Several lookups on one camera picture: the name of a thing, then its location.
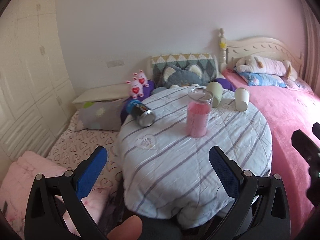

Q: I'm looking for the pink folded blanket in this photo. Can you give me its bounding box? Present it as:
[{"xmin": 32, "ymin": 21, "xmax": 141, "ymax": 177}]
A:
[{"xmin": 1, "ymin": 151, "xmax": 109, "ymax": 239}]

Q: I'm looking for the cream bedside table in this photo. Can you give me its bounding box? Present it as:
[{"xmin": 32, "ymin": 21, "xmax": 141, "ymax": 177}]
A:
[{"xmin": 72, "ymin": 83, "xmax": 129, "ymax": 109}]

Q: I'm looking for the grey cat plush pillow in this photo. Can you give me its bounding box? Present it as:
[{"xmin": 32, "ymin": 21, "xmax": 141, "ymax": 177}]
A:
[{"xmin": 158, "ymin": 64, "xmax": 203, "ymax": 88}]

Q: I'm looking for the white paper cup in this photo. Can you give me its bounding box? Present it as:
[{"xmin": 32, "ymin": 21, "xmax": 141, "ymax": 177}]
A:
[{"xmin": 234, "ymin": 87, "xmax": 250, "ymax": 112}]

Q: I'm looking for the yellow star sticker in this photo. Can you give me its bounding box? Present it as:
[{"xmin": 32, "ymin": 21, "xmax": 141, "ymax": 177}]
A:
[{"xmin": 219, "ymin": 42, "xmax": 227, "ymax": 49}]

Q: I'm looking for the cream wardrobe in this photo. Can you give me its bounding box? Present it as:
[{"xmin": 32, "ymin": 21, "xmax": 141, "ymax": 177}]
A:
[{"xmin": 1, "ymin": 0, "xmax": 75, "ymax": 177}]

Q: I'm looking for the heart pattern bed sheet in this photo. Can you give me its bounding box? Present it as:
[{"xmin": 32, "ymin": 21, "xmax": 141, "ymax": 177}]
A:
[{"xmin": 47, "ymin": 112, "xmax": 122, "ymax": 196}]

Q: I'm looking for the pink fleece blanket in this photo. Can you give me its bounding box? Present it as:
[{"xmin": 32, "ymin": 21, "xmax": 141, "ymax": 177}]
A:
[{"xmin": 223, "ymin": 70, "xmax": 319, "ymax": 238}]

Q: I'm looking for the person's thumb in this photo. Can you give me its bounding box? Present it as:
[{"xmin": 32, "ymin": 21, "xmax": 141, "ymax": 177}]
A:
[{"xmin": 107, "ymin": 215, "xmax": 143, "ymax": 240}]

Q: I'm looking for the purple cushion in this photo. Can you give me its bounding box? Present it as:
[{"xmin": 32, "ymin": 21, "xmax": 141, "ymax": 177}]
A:
[{"xmin": 120, "ymin": 80, "xmax": 155, "ymax": 124}]

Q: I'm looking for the grey flower pillow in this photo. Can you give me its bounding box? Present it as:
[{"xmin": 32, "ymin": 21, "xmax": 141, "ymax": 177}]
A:
[{"xmin": 75, "ymin": 99, "xmax": 127, "ymax": 131}]

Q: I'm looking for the pink curtain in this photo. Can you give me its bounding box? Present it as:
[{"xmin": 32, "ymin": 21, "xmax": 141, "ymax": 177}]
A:
[{"xmin": 301, "ymin": 0, "xmax": 319, "ymax": 95}]

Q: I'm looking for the cream wooden bed headboard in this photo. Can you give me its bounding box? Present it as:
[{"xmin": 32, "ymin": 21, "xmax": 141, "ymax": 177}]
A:
[{"xmin": 219, "ymin": 28, "xmax": 304, "ymax": 76}]

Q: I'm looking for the green ceramic mug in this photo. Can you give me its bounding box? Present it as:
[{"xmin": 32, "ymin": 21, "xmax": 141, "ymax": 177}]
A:
[{"xmin": 207, "ymin": 81, "xmax": 223, "ymax": 108}]

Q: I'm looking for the left pink bunny toy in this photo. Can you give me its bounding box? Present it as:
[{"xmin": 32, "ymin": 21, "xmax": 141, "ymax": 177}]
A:
[{"xmin": 126, "ymin": 77, "xmax": 144, "ymax": 99}]

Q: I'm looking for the blue and silver can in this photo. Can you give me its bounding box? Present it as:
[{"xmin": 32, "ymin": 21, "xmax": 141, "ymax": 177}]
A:
[{"xmin": 125, "ymin": 100, "xmax": 156, "ymax": 127}]

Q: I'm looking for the right pink bunny toy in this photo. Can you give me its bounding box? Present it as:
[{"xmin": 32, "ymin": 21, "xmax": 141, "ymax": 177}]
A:
[{"xmin": 133, "ymin": 69, "xmax": 149, "ymax": 87}]

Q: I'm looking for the wall socket panel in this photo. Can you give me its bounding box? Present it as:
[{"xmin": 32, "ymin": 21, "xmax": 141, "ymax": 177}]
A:
[{"xmin": 106, "ymin": 60, "xmax": 125, "ymax": 68}]

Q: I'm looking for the pink bunny toy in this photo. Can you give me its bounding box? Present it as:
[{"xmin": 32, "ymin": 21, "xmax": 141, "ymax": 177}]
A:
[
  {"xmin": 126, "ymin": 77, "xmax": 144, "ymax": 99},
  {"xmin": 133, "ymin": 69, "xmax": 149, "ymax": 87}
]

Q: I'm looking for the blue cartoon pillow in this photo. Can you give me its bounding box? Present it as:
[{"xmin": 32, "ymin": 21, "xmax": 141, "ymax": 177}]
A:
[{"xmin": 239, "ymin": 72, "xmax": 287, "ymax": 88}]

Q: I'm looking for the striped white quilt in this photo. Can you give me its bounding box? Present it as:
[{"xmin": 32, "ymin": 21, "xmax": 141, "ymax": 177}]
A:
[{"xmin": 117, "ymin": 87, "xmax": 272, "ymax": 229}]

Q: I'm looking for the diamond pattern quilted headboard cover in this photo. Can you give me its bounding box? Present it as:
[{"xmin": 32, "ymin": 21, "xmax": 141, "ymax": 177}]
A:
[{"xmin": 150, "ymin": 53, "xmax": 220, "ymax": 86}]

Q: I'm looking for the white and pink plush dog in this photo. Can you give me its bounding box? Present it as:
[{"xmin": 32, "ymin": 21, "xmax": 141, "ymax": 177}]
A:
[{"xmin": 235, "ymin": 55, "xmax": 298, "ymax": 81}]

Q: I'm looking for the clear cup with pink paper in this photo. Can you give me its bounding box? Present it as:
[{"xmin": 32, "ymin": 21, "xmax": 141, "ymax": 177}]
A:
[{"xmin": 187, "ymin": 88, "xmax": 213, "ymax": 138}]

